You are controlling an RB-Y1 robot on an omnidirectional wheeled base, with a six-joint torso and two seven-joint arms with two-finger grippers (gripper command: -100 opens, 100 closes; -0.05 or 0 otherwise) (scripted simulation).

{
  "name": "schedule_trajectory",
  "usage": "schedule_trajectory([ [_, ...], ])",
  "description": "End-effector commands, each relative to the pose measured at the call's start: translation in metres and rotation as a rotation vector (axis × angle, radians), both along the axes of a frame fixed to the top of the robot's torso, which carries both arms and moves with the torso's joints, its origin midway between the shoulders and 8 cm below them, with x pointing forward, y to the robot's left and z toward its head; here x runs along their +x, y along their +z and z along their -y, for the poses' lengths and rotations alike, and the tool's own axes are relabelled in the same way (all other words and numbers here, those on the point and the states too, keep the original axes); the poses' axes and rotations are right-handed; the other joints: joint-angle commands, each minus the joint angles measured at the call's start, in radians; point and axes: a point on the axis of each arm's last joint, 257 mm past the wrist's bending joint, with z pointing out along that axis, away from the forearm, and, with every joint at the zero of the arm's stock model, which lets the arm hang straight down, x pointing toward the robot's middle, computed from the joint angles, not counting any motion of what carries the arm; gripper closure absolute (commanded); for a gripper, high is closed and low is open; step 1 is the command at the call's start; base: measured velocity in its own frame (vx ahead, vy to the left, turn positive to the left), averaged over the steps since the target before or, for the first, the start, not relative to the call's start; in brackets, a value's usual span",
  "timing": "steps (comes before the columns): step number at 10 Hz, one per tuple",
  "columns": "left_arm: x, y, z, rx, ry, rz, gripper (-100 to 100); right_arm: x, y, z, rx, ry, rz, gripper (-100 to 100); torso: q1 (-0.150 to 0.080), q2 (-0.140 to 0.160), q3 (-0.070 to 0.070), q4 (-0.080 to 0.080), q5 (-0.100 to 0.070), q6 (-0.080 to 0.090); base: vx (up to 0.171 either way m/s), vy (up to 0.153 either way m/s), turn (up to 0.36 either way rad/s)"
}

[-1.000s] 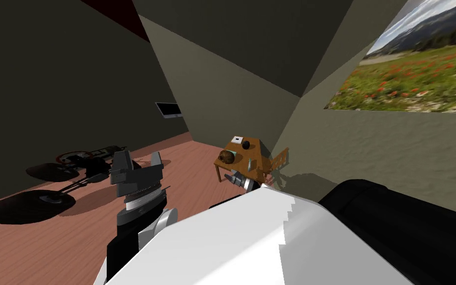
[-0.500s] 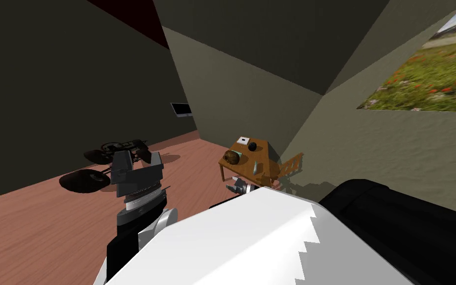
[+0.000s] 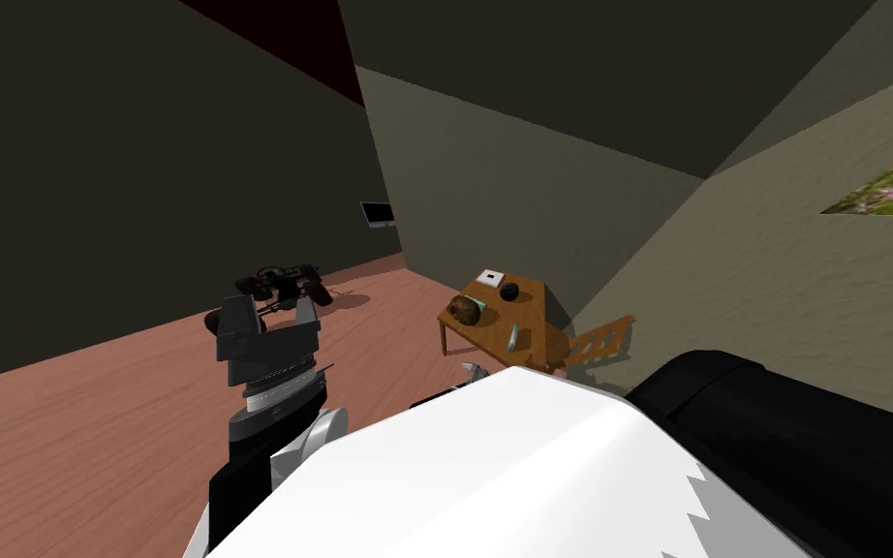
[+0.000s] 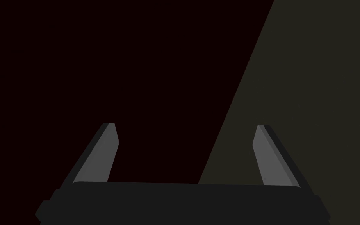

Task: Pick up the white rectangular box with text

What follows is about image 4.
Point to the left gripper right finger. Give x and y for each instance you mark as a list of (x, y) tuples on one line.
[(273, 162)]

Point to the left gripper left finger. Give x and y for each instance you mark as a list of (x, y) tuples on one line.
[(100, 159)]

